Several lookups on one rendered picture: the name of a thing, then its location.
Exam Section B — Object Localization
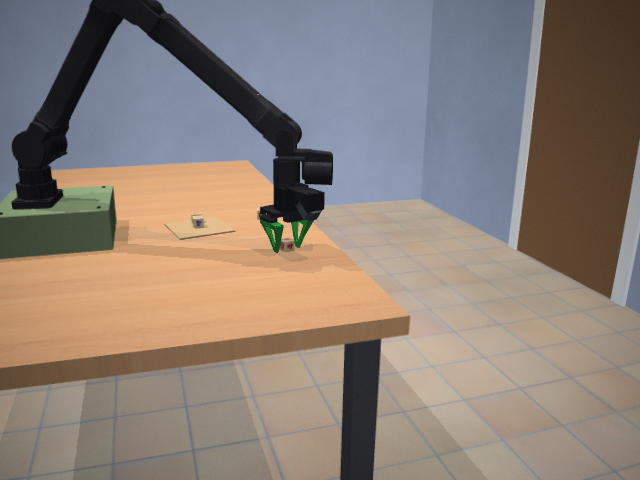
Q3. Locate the beige flat mat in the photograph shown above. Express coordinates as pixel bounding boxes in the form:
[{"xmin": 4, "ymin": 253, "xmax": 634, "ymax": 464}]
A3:
[{"xmin": 164, "ymin": 217, "xmax": 235, "ymax": 240}]

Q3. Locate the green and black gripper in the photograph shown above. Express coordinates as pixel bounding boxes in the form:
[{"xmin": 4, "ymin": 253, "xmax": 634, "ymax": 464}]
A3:
[{"xmin": 260, "ymin": 204, "xmax": 314, "ymax": 253}]

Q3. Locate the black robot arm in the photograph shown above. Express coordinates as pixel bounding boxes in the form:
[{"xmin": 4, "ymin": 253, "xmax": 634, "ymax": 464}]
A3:
[{"xmin": 11, "ymin": 0, "xmax": 333, "ymax": 221}]

